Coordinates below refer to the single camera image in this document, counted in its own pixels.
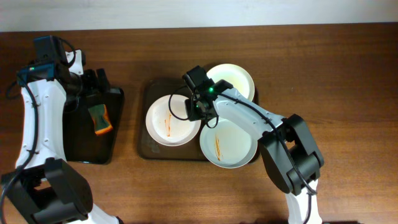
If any white plate with stain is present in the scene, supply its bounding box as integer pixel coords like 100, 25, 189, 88
146, 95, 201, 147

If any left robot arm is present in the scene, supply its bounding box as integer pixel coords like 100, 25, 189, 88
1, 52, 122, 223

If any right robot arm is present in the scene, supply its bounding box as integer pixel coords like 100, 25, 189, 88
184, 78, 324, 223

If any black tray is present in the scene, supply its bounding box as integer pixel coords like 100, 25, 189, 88
63, 88, 124, 164

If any cream plate at back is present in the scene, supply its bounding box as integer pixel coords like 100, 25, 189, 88
206, 63, 255, 101

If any orange green sponge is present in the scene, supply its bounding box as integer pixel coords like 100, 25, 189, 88
88, 104, 113, 136

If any light green plate with stain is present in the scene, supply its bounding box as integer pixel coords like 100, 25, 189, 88
200, 118, 257, 169

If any brown tray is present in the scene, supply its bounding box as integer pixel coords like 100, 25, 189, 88
137, 78, 208, 162

